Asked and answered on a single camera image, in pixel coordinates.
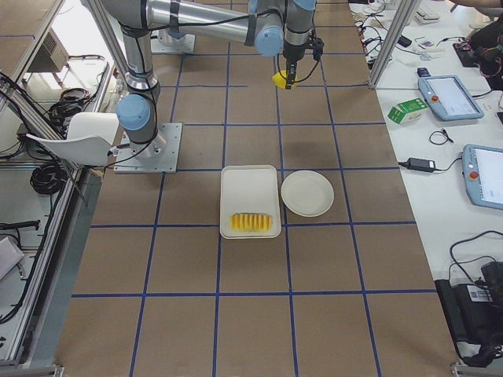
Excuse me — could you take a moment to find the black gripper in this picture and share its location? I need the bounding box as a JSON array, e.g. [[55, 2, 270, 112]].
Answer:
[[283, 41, 303, 90]]

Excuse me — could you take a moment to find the yellow lemon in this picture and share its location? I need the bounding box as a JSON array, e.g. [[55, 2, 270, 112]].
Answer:
[[272, 70, 298, 90]]

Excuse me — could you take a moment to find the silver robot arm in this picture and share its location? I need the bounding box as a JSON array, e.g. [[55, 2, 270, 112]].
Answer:
[[102, 1, 321, 172]]

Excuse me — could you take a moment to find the green white carton box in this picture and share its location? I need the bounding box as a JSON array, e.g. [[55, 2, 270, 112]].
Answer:
[[387, 98, 428, 125]]

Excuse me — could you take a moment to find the white round plate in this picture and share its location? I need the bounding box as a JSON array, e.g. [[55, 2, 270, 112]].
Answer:
[[281, 170, 334, 218]]

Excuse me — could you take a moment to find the white rectangular tray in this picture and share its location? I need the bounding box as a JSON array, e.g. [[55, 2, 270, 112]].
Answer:
[[219, 165, 281, 240]]

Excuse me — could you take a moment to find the black power adapter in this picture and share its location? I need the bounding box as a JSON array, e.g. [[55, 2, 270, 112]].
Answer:
[[407, 157, 436, 173]]

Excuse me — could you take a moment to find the blue teach pendant far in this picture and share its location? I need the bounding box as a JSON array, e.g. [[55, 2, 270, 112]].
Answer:
[[417, 75, 484, 121]]

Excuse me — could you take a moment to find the blue teach pendant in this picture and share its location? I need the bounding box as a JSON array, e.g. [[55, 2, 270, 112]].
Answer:
[[417, 75, 484, 121], [462, 145, 502, 210]]

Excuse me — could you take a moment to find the sliced yellow bread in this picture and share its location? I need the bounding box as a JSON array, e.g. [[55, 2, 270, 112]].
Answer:
[[229, 213, 273, 232]]

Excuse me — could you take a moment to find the white chair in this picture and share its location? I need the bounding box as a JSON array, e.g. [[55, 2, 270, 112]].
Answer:
[[27, 112, 119, 167]]

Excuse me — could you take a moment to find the blue teach pendant near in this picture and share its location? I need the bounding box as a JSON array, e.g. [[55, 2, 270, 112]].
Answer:
[[462, 145, 502, 210]]

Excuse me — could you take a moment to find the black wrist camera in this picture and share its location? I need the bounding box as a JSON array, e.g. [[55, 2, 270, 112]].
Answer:
[[306, 35, 324, 62]]

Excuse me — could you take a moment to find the aluminium frame post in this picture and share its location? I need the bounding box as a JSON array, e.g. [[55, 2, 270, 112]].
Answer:
[[369, 0, 417, 89]]

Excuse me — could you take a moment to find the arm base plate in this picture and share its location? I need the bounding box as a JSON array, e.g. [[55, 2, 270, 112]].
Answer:
[[113, 123, 182, 174], [151, 29, 196, 55]]

